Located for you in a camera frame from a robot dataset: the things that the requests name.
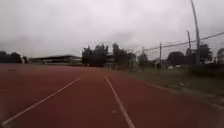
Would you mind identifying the row of dark trees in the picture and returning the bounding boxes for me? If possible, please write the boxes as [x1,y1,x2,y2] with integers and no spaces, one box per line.
[81,42,151,70]

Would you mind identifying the red running track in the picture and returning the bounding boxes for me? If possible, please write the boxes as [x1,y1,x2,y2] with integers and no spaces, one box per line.
[0,63,224,128]

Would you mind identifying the tall mesh fence with posts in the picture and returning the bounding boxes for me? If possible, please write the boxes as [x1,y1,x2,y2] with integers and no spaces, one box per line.
[134,30,224,78]

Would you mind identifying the low flat-roofed building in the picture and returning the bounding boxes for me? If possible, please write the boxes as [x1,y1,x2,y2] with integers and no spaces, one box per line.
[27,54,83,66]

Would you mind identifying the pale track edge line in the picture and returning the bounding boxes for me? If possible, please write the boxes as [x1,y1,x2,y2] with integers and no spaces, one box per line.
[143,81,224,110]

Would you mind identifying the clump of dark trees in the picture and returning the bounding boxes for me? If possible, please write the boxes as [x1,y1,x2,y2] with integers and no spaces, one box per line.
[166,43,224,66]
[0,50,28,65]

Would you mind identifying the grass strip beside track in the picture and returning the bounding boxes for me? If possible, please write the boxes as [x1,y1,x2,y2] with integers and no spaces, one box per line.
[108,66,224,108]

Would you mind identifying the tall floodlight pole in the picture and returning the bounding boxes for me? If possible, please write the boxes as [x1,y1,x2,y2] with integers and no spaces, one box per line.
[189,0,202,66]

